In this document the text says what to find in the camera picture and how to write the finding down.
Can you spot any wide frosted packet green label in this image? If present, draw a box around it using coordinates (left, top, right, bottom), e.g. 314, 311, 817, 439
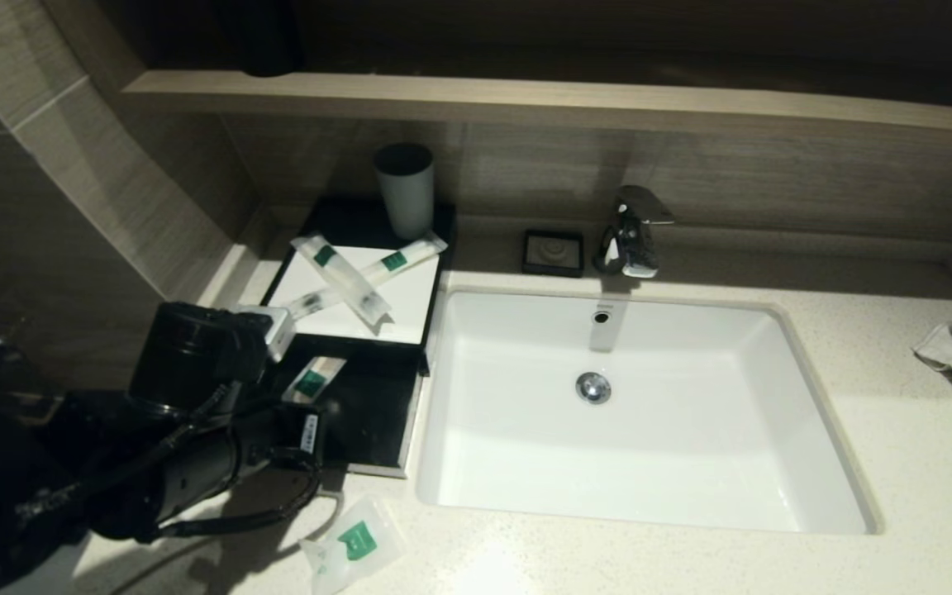
289, 235, 395, 326

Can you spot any black sliding drawer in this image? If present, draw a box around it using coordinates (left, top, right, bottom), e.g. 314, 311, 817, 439
265, 340, 426, 479

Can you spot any shower cap sachet green label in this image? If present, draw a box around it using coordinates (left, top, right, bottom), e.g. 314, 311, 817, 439
300, 493, 407, 595

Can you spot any black amenity box with drawer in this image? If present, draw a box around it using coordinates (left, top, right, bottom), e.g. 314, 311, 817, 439
259, 196, 457, 378

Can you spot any small packet green label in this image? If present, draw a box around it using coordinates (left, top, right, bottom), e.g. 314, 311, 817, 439
281, 355, 349, 407

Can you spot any white rectangular pad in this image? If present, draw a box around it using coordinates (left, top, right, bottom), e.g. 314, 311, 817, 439
265, 245, 442, 346

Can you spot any slim long packet green label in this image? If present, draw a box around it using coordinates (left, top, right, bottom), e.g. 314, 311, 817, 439
286, 231, 450, 324

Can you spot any grey cup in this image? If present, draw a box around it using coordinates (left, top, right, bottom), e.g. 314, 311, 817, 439
373, 142, 436, 242

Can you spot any black square soap dish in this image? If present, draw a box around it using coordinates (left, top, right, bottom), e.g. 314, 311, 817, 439
521, 228, 586, 278

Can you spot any chrome sink drain stopper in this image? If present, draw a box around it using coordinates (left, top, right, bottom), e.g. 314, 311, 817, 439
574, 371, 612, 406

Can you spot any chrome faucet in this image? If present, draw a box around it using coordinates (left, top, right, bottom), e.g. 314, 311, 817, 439
593, 185, 676, 279

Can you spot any white rectangular sink basin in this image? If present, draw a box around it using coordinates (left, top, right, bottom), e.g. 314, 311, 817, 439
416, 285, 885, 536

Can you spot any thin black looped cable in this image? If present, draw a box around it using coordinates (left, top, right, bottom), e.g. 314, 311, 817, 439
152, 449, 326, 539

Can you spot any light wooden wall shelf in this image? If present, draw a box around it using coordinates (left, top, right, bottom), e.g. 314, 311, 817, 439
122, 69, 952, 138

